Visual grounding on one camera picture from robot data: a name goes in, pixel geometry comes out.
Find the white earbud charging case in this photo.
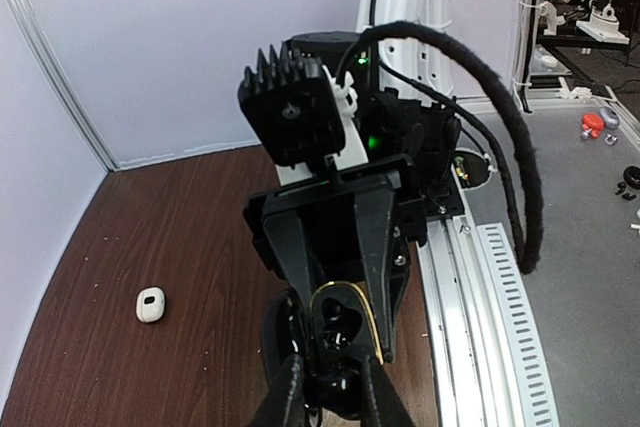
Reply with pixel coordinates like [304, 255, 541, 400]
[135, 286, 166, 324]

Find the aluminium front table rail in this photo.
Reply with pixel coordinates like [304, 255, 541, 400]
[418, 99, 639, 426]

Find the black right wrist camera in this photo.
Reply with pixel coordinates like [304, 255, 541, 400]
[238, 46, 369, 186]

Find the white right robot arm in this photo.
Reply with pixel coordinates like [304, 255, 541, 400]
[238, 0, 464, 373]

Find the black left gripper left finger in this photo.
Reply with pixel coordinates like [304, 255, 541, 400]
[249, 354, 305, 427]

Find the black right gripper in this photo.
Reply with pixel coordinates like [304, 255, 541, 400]
[243, 155, 427, 363]

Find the left aluminium corner post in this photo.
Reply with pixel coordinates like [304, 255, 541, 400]
[6, 0, 120, 172]

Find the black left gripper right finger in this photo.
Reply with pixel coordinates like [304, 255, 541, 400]
[360, 356, 415, 427]

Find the black round cap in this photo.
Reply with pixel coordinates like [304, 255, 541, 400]
[261, 281, 383, 425]

